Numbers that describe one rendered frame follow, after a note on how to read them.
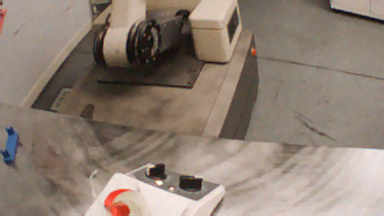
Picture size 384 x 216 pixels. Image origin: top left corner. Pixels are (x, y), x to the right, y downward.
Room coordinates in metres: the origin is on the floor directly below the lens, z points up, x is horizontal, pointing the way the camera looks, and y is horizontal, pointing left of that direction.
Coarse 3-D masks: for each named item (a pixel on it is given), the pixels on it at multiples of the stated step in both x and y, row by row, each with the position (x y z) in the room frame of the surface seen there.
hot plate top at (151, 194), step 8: (144, 184) 0.34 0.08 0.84; (144, 192) 0.32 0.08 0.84; (152, 192) 0.32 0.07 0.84; (160, 192) 0.32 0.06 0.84; (168, 192) 0.32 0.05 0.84; (152, 200) 0.31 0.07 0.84; (160, 200) 0.30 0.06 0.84; (168, 200) 0.30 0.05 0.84; (176, 200) 0.30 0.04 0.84; (184, 200) 0.30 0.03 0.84; (96, 208) 0.30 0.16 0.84; (152, 208) 0.29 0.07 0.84; (160, 208) 0.29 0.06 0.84; (168, 208) 0.29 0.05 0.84; (176, 208) 0.29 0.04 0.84; (184, 208) 0.29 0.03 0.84
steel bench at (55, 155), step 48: (0, 144) 0.57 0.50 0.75; (48, 144) 0.54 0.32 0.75; (96, 144) 0.52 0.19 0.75; (144, 144) 0.50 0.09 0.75; (192, 144) 0.49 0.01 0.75; (240, 144) 0.46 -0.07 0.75; (288, 144) 0.43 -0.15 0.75; (0, 192) 0.41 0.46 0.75; (48, 192) 0.40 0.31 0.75; (240, 192) 0.36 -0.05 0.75; (288, 192) 0.33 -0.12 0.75; (336, 192) 0.29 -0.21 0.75
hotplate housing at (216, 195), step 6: (222, 186) 0.36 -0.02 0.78; (216, 192) 0.34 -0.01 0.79; (222, 192) 0.35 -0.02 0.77; (204, 198) 0.32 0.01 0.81; (210, 198) 0.32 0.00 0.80; (216, 198) 0.34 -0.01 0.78; (192, 204) 0.30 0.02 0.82; (198, 204) 0.31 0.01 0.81; (204, 204) 0.31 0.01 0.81; (210, 204) 0.32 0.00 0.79; (216, 204) 0.33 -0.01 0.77; (192, 210) 0.29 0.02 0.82; (198, 210) 0.30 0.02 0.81; (204, 210) 0.31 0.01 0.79; (210, 210) 0.32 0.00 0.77
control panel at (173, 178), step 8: (144, 168) 0.41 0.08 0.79; (144, 176) 0.38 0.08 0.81; (168, 176) 0.39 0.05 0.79; (176, 176) 0.39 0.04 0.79; (152, 184) 0.36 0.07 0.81; (160, 184) 0.36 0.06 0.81; (168, 184) 0.36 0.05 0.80; (176, 184) 0.36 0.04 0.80; (208, 184) 0.36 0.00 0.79; (216, 184) 0.36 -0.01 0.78; (176, 192) 0.34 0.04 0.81; (184, 192) 0.34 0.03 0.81; (192, 192) 0.34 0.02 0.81; (200, 192) 0.34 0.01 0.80; (208, 192) 0.34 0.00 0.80
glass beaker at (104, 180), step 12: (108, 168) 0.30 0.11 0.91; (120, 168) 0.30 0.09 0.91; (96, 180) 0.29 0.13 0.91; (108, 180) 0.30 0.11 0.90; (120, 180) 0.30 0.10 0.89; (132, 180) 0.29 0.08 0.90; (96, 192) 0.28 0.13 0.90; (108, 192) 0.29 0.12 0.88; (120, 204) 0.24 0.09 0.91; (132, 204) 0.25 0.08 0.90; (144, 204) 0.27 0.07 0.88
